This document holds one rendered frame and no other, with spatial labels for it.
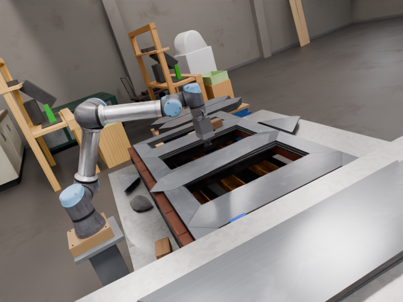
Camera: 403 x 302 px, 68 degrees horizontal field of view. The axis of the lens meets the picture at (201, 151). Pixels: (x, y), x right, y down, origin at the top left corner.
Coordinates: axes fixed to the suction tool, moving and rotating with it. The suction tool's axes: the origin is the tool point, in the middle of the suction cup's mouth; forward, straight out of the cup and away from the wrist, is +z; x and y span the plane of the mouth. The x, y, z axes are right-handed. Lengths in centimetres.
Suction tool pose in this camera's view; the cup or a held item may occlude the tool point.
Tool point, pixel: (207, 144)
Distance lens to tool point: 153.9
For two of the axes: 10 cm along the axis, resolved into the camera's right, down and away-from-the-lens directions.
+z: 2.6, 8.9, 3.7
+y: -4.4, -2.3, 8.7
